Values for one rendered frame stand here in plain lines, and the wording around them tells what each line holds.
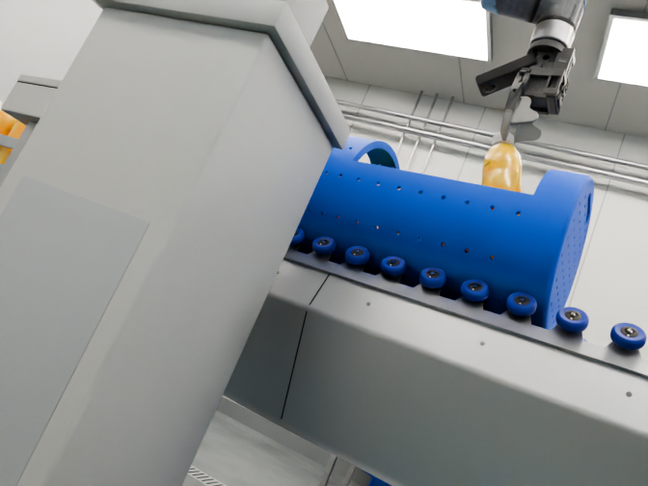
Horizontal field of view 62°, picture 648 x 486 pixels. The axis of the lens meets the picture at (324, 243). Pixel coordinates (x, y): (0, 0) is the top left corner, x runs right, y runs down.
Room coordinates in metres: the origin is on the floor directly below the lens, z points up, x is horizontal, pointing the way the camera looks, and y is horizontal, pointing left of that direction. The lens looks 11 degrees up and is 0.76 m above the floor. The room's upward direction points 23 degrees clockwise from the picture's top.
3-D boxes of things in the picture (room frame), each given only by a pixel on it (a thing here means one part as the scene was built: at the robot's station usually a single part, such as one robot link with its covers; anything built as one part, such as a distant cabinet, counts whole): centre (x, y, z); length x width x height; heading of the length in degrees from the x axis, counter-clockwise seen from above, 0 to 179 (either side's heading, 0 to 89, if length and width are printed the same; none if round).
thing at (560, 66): (0.92, -0.26, 1.41); 0.09 x 0.08 x 0.12; 58
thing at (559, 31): (0.92, -0.25, 1.49); 0.08 x 0.08 x 0.05
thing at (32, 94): (1.24, 0.72, 1.05); 0.20 x 0.10 x 0.10; 58
